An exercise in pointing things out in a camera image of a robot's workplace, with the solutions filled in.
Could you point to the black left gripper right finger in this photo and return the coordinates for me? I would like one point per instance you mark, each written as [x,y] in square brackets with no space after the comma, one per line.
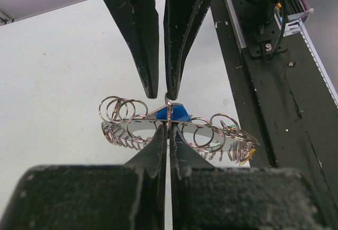
[207,197]

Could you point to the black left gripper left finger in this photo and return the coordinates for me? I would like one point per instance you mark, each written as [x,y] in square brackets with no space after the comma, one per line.
[127,196]

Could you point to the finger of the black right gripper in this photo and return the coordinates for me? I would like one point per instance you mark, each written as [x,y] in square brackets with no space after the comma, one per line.
[182,21]
[138,23]

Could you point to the yellow tag key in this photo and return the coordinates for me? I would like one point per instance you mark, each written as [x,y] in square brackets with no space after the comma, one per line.
[247,157]

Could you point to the steel disc with key rings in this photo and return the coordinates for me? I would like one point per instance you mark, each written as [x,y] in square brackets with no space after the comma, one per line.
[125,123]

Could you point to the blue tag key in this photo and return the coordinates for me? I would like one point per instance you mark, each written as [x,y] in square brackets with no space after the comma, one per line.
[171,111]

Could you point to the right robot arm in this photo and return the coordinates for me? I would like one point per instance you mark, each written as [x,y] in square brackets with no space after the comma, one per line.
[256,12]

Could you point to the white slotted cable duct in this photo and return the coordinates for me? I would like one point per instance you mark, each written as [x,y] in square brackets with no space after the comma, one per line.
[320,35]

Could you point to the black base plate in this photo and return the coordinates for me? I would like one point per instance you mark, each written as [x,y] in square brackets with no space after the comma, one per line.
[280,95]

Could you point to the right aluminium frame post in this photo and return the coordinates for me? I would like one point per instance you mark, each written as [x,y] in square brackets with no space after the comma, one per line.
[5,18]

